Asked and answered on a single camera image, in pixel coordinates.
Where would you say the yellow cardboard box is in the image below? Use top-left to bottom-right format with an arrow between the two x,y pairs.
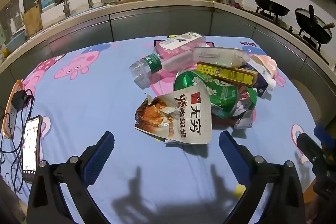
197,62 -> 259,87

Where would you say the black charger plug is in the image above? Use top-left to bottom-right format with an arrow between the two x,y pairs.
12,90 -> 28,110

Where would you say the orange and white power strip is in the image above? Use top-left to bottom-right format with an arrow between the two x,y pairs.
5,79 -> 27,139

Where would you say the white sink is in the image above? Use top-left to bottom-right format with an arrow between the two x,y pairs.
41,0 -> 172,20

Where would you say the smartphone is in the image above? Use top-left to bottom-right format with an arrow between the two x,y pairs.
22,115 -> 44,183

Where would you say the blue plastic basin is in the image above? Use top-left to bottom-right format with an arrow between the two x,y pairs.
5,29 -> 27,53

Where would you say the green snack bag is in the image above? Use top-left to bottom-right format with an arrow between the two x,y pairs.
173,70 -> 257,119

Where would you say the grey kitchen counter cabinet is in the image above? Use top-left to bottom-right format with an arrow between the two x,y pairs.
0,0 -> 336,119

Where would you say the white snack pouch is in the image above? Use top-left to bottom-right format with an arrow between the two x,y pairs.
134,82 -> 213,145

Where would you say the black wok with glass lid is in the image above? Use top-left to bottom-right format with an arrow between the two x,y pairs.
295,5 -> 336,45

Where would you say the cartoon pig printed blanket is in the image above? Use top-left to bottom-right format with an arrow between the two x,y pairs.
0,35 -> 319,224

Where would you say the dark blue drink carton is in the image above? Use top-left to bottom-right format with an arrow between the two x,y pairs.
243,61 -> 277,98

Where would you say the clear bottle with green label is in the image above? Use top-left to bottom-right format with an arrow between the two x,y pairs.
130,53 -> 185,90

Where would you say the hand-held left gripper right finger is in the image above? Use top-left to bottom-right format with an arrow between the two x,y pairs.
219,131 -> 306,224

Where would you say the black charger cable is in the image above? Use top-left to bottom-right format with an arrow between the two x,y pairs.
0,88 -> 36,188

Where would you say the peach paper cup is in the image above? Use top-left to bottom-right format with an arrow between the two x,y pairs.
249,55 -> 278,79

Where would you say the clear plastic bag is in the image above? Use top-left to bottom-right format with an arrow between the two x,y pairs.
194,46 -> 250,68

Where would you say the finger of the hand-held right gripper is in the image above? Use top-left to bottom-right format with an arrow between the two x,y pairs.
314,126 -> 336,147
297,133 -> 328,170

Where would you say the black gas stove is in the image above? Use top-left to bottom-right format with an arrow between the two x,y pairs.
248,7 -> 330,65

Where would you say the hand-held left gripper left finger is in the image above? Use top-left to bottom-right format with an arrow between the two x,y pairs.
27,131 -> 115,224

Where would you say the small wooden cutting board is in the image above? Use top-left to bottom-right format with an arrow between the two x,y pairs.
23,2 -> 43,37

